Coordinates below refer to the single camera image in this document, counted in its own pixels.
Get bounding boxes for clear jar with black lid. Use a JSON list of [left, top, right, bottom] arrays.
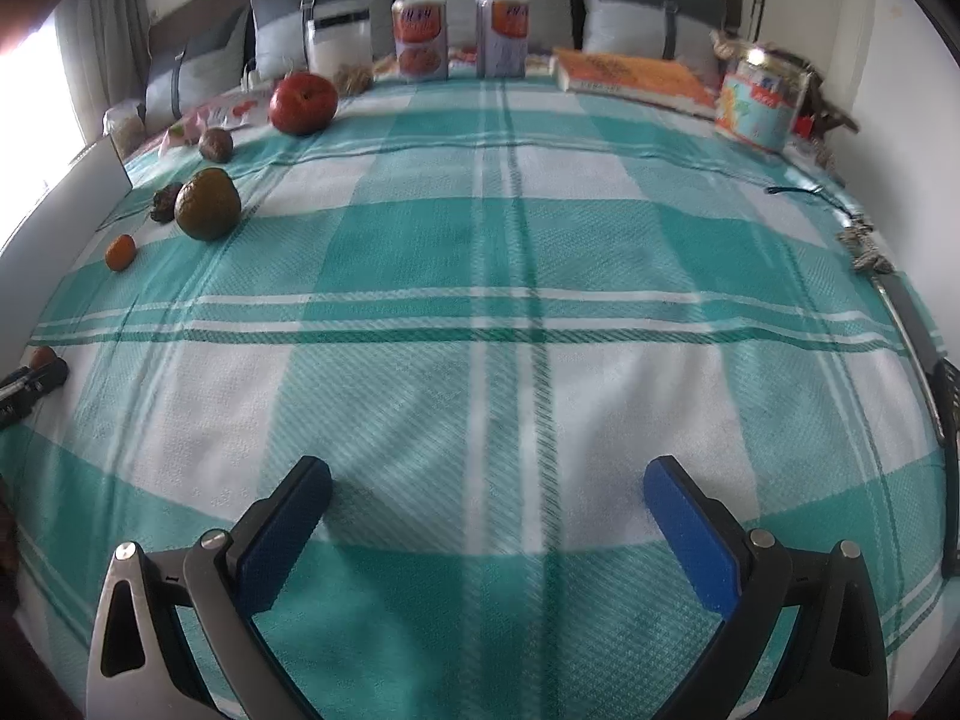
[[305, 11, 374, 95]]

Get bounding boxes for pink printed bag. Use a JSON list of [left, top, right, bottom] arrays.
[[161, 86, 275, 151]]

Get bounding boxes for white cardboard box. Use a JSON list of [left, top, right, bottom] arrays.
[[0, 136, 134, 271]]

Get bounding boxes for dark strap with metal clasp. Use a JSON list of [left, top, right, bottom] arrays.
[[836, 219, 960, 578]]

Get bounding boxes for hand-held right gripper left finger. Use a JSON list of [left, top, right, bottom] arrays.
[[86, 456, 335, 720]]

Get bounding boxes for floral quilt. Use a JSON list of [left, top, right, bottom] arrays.
[[375, 45, 560, 83]]

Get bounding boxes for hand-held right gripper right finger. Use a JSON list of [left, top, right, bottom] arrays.
[[643, 454, 890, 720]]

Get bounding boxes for orange book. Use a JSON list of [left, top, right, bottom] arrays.
[[551, 47, 721, 119]]

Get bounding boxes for teal checked blanket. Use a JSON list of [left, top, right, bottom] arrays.
[[0, 75, 953, 720]]

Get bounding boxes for printed tin can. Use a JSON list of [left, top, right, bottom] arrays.
[[712, 46, 811, 153]]

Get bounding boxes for clear snack bag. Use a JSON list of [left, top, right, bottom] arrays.
[[101, 101, 147, 158]]

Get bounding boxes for golden brown pear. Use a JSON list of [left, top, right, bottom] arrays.
[[174, 168, 242, 243]]

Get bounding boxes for red apple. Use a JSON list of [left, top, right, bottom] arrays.
[[268, 72, 339, 137]]

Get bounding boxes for red and white food box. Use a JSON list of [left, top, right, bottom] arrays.
[[476, 0, 532, 79], [392, 0, 449, 82]]

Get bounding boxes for black cable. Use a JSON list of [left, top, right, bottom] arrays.
[[765, 184, 863, 226]]

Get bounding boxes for grey curtain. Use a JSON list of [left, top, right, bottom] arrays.
[[52, 0, 155, 143]]

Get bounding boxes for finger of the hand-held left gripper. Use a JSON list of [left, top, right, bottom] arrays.
[[0, 357, 70, 432]]

